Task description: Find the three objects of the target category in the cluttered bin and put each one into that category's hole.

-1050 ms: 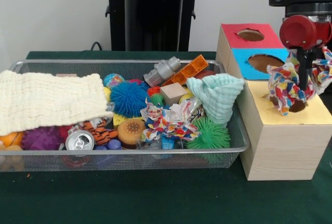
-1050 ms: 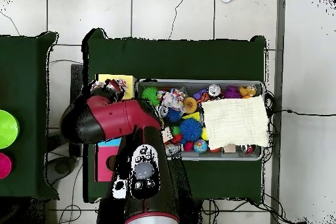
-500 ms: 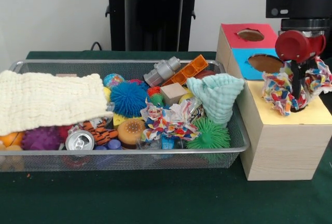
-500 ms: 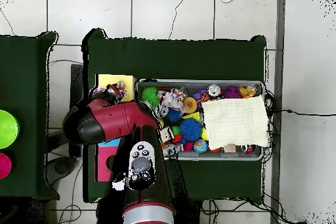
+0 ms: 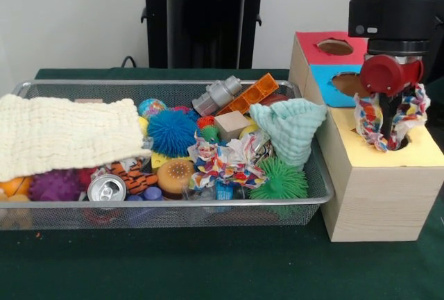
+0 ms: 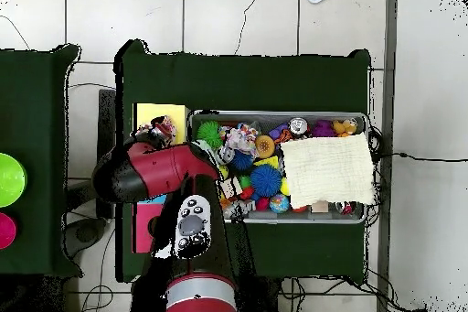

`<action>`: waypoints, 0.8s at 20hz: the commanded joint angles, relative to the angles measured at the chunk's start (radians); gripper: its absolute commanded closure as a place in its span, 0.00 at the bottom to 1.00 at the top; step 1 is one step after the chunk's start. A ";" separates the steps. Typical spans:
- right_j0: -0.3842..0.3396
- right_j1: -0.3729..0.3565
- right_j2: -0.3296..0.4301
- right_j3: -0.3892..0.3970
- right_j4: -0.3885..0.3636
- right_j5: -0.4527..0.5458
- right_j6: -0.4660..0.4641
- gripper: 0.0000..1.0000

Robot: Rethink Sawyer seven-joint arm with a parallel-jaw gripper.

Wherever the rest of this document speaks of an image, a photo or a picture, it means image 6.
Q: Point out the silver drink can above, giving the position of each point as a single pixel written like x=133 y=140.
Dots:
x=298 y=125

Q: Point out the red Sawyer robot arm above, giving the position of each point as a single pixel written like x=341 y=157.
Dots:
x=164 y=169

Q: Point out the globe print ball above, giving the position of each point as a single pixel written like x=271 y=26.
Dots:
x=279 y=203

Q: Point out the purple knobbly ball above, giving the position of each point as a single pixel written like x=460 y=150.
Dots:
x=321 y=129

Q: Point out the large blue spiky ball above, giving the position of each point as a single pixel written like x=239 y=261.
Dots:
x=265 y=180

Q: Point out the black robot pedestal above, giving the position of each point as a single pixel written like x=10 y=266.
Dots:
x=263 y=297

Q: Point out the dark grey floor pedal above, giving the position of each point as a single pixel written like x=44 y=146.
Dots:
x=86 y=233

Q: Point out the green spiky ball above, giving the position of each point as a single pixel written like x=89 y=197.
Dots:
x=210 y=132

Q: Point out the green covered side table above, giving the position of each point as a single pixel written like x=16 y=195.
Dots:
x=36 y=107

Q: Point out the toy burger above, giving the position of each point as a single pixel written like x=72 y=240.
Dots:
x=264 y=146

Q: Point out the bright green round bowl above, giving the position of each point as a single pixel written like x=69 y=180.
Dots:
x=11 y=180

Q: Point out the wooden box with three holes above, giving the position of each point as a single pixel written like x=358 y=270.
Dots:
x=179 y=118

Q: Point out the pink round bowl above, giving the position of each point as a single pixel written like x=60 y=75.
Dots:
x=6 y=230

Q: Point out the cream muslin cloth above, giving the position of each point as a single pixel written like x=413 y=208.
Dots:
x=329 y=169

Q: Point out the orange yellow plush toy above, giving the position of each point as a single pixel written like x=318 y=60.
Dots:
x=343 y=127

